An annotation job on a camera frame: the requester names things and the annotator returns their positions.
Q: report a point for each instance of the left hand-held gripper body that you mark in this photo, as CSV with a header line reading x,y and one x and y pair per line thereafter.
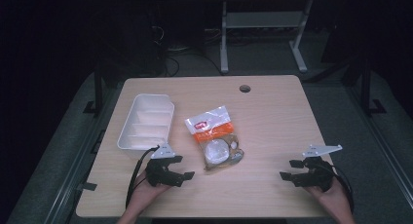
x,y
158,175

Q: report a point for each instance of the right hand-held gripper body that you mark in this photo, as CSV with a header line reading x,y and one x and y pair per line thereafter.
x,y
319,175

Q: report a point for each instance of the white divided plastic bin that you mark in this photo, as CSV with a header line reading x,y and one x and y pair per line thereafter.
x,y
147,125

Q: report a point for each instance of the orange and white snack bag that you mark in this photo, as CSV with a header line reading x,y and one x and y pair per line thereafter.
x,y
214,139

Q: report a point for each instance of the person's left hand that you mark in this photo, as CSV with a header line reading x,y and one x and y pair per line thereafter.
x,y
142,194

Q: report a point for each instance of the person's right hand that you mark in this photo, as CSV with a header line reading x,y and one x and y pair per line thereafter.
x,y
336,201

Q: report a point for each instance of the black metal stand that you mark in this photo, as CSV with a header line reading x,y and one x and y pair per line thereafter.
x,y
98,94
367,94

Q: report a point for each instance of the aluminium frame rail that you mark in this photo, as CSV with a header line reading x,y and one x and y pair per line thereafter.
x,y
78,172
380,139

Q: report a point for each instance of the black bracket on rail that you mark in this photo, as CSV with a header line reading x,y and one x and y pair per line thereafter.
x,y
87,186

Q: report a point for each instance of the white metal table frame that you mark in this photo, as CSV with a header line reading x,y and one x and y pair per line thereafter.
x,y
263,20

